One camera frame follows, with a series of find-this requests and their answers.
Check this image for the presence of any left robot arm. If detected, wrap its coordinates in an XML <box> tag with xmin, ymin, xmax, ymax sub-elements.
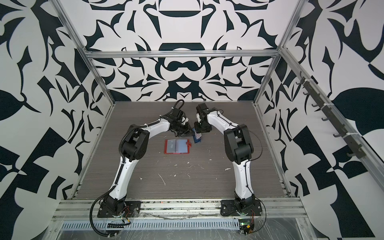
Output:
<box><xmin>98</xmin><ymin>108</ymin><xmax>192</xmax><ymax>218</ymax></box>

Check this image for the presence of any wall hook rack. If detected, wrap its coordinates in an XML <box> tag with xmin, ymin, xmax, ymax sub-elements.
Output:
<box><xmin>298</xmin><ymin>72</ymin><xmax>367</xmax><ymax>159</ymax></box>

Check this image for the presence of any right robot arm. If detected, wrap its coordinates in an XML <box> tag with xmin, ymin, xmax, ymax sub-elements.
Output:
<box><xmin>194</xmin><ymin>104</ymin><xmax>262</xmax><ymax>217</ymax></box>

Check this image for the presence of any blue card stand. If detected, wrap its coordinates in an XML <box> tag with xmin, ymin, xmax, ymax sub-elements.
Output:
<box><xmin>193</xmin><ymin>128</ymin><xmax>202</xmax><ymax>144</ymax></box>

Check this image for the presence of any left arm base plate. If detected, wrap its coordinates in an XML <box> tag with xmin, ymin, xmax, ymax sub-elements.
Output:
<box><xmin>97</xmin><ymin>201</ymin><xmax>142</xmax><ymax>218</ymax></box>

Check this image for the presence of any left black corrugated cable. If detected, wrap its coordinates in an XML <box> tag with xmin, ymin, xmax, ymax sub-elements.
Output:
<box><xmin>89</xmin><ymin>187</ymin><xmax>127</xmax><ymax>238</ymax></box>

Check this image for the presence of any white slotted cable duct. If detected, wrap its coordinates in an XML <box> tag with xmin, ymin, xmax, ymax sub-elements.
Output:
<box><xmin>59</xmin><ymin>220</ymin><xmax>241</xmax><ymax>231</ymax></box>

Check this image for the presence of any red leather card holder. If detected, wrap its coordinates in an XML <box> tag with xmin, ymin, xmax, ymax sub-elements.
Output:
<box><xmin>164</xmin><ymin>139</ymin><xmax>192</xmax><ymax>155</ymax></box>

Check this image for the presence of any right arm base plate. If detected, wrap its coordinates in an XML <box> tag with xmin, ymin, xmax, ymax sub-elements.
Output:
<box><xmin>220</xmin><ymin>198</ymin><xmax>263</xmax><ymax>217</ymax></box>

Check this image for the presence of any green circuit board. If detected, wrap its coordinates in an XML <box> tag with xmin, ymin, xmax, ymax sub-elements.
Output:
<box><xmin>239</xmin><ymin>219</ymin><xmax>255</xmax><ymax>235</ymax></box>

